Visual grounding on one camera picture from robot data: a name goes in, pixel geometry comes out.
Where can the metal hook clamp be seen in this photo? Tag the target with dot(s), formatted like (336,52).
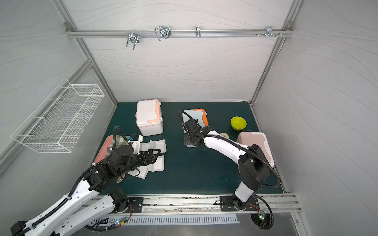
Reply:
(133,39)

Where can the green checkered cloth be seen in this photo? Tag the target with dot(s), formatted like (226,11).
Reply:
(120,141)

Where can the blue box orange handle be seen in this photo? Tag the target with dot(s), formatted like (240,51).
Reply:
(199,115)

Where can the aluminium crossbar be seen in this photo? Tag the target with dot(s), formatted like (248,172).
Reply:
(176,33)

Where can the white wire basket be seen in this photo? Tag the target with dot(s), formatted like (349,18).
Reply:
(57,124)

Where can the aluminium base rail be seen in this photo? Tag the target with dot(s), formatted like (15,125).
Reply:
(210,204)

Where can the green bowl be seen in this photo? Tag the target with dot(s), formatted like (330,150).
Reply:
(238,123)

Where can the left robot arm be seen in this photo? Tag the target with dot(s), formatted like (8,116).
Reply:
(64,210)

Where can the pink tray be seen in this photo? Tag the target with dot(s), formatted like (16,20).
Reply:
(105,149)

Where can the white box peach handle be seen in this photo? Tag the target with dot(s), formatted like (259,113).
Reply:
(149,118)

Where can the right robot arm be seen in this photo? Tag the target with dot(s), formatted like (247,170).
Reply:
(255,166)

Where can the cream round brush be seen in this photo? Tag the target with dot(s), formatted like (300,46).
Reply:
(224,135)

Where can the metal u-bolt clamp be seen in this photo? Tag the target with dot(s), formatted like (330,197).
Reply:
(163,32)

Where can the small metal bracket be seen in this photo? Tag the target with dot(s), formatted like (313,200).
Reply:
(197,32)

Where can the pink first aid box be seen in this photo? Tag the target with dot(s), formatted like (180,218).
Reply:
(260,139)

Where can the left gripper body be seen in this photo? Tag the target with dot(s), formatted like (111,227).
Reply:
(147,156)

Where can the metal screw bracket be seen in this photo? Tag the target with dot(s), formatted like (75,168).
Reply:
(269,33)

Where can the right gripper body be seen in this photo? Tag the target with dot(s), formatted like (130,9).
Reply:
(190,130)

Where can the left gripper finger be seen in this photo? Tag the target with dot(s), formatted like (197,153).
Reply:
(154,151)
(149,160)

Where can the green table mat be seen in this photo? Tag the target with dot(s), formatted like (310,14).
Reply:
(197,170)

